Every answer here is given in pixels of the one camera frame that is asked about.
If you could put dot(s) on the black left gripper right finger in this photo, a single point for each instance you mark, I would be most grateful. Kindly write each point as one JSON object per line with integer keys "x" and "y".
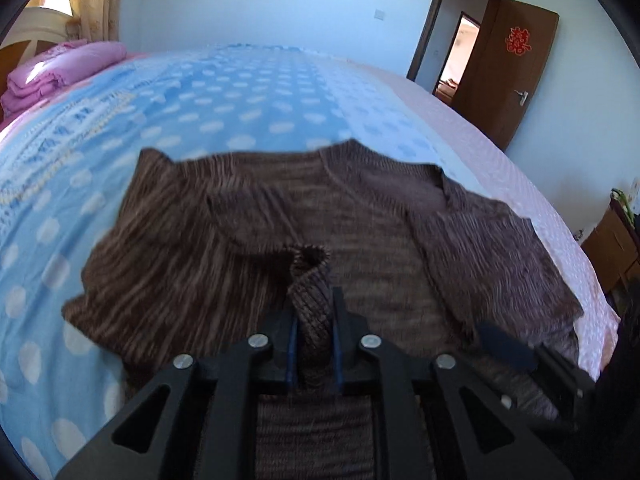
{"x": 435, "y": 418}

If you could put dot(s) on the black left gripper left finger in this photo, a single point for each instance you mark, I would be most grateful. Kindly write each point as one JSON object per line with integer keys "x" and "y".
{"x": 196, "y": 419}

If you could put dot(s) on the brown knitted sweater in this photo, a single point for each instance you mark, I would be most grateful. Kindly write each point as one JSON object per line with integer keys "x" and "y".
{"x": 202, "y": 250}

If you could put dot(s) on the brown wooden cabinet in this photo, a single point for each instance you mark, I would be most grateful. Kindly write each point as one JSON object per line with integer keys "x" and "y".
{"x": 613, "y": 249}

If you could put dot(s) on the green item on cabinet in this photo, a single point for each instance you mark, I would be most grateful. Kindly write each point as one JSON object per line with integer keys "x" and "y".
{"x": 621, "y": 198}

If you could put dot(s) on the blue pink dotted bedsheet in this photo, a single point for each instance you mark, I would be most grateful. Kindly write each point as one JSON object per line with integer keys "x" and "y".
{"x": 66, "y": 163}

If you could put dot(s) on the brown wooden door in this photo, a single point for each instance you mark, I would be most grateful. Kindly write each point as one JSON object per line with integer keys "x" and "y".
{"x": 486, "y": 94}

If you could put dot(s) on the red double happiness decoration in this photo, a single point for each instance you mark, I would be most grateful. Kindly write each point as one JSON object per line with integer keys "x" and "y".
{"x": 517, "y": 41}

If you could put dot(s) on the pink folded quilt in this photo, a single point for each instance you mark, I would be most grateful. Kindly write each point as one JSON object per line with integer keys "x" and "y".
{"x": 55, "y": 69}

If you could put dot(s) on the wooden headboard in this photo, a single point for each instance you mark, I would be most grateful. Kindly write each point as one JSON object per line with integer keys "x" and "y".
{"x": 35, "y": 30}

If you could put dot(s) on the silver door handle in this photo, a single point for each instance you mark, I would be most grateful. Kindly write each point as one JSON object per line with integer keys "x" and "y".
{"x": 522, "y": 97}

